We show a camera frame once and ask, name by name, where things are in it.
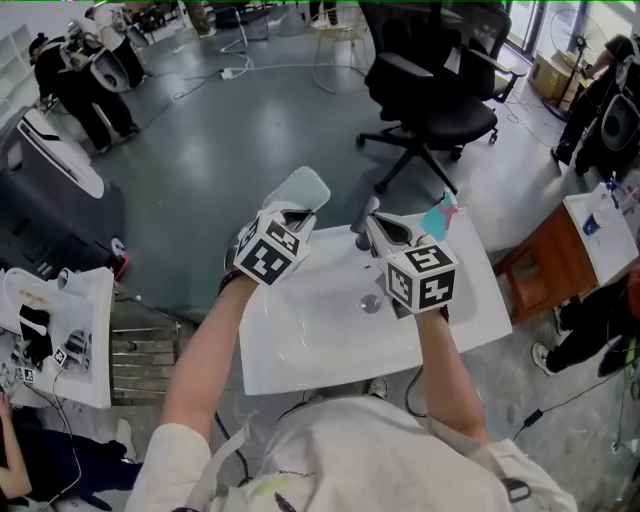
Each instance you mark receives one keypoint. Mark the white basin on cabinet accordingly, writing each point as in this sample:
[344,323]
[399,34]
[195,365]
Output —
[607,250]

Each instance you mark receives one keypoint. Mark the translucent frosted plastic object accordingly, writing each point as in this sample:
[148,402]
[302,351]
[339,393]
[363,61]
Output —
[302,187]

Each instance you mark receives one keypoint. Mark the standing floor fan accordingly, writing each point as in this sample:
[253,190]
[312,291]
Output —
[580,45]

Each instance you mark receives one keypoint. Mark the black mesh office chair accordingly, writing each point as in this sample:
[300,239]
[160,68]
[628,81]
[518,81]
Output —
[440,100]

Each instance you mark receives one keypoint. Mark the wooden cabinet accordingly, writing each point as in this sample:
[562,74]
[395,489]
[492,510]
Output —
[545,270]

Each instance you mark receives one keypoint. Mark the white basin with clutter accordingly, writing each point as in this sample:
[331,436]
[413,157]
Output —
[75,300]

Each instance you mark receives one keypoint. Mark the black wristband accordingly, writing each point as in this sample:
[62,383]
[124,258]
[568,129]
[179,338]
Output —
[229,282]

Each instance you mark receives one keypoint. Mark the chrome basin drain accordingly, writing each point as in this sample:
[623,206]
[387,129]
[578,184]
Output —
[371,302]

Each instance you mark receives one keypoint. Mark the person's white shoe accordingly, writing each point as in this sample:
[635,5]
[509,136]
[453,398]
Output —
[377,388]

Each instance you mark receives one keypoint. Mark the black glove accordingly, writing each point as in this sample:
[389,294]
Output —
[35,327]

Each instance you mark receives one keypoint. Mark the teal and pink object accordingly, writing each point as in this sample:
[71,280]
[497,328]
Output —
[440,220]

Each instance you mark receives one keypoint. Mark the white ceramic wash basin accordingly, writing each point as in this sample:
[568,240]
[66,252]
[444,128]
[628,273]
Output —
[325,340]

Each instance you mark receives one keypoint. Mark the black power adapter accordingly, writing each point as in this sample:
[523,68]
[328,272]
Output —
[532,418]

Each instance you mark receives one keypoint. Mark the person's right forearm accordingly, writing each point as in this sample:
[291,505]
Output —
[450,375]

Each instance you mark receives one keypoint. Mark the black and white machine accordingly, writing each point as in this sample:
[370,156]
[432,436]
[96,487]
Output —
[50,200]

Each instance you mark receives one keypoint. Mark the cardboard box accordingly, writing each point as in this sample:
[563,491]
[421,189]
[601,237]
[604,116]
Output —
[552,77]

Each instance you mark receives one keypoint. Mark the person's white shirt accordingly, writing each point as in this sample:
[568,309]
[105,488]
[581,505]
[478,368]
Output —
[350,460]

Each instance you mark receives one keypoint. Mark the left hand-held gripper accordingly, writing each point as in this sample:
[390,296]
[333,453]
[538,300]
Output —
[270,255]

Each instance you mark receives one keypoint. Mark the grey metal faucet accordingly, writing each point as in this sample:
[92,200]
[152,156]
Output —
[362,220]

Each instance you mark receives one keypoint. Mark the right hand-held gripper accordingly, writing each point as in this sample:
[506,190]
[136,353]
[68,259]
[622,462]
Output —
[422,280]

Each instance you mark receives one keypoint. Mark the white power strip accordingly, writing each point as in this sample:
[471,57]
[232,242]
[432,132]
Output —
[227,74]

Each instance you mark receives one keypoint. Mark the wooden pallet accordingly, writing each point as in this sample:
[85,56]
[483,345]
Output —
[142,350]

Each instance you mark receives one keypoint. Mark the blue and white cup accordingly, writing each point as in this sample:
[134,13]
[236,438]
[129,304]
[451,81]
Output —
[593,223]

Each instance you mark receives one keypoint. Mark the person's left forearm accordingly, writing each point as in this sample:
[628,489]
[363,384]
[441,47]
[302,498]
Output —
[215,350]

